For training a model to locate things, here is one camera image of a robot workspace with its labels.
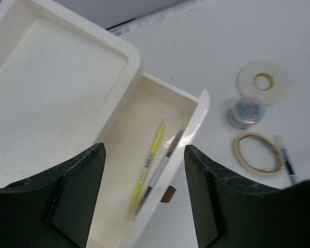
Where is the white drawer cabinet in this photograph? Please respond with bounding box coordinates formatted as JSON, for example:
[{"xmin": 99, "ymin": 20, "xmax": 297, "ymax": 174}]
[{"xmin": 0, "ymin": 1, "xmax": 143, "ymax": 188}]

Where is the grey white pen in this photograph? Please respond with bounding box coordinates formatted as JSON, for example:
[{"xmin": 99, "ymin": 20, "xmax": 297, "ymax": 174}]
[{"xmin": 135, "ymin": 126, "xmax": 185, "ymax": 215}]

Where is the beige masking tape roll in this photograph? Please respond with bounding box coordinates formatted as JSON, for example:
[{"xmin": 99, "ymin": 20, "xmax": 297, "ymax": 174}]
[{"xmin": 231, "ymin": 132, "xmax": 284, "ymax": 177}]

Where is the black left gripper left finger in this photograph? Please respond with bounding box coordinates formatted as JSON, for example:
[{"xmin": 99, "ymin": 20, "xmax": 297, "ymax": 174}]
[{"xmin": 0, "ymin": 143, "xmax": 105, "ymax": 247}]

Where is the clear jar of paper clips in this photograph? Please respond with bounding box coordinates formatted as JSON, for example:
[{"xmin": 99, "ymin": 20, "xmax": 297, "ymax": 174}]
[{"xmin": 227, "ymin": 97, "xmax": 265, "ymax": 129}]

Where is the yellow highlighter pen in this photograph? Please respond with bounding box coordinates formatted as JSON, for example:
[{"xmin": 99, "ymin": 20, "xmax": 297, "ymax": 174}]
[{"xmin": 128, "ymin": 119, "xmax": 167, "ymax": 214}]

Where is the blue gel pen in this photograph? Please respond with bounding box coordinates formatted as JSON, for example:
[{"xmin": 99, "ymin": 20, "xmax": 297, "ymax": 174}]
[{"xmin": 273, "ymin": 135, "xmax": 297, "ymax": 184}]

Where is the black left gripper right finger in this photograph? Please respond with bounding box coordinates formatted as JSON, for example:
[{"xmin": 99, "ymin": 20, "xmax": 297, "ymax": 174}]
[{"xmin": 184, "ymin": 145, "xmax": 310, "ymax": 247}]

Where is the wide white foam tape roll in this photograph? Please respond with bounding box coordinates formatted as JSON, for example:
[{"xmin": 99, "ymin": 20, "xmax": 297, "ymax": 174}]
[{"xmin": 237, "ymin": 60, "xmax": 290, "ymax": 105}]

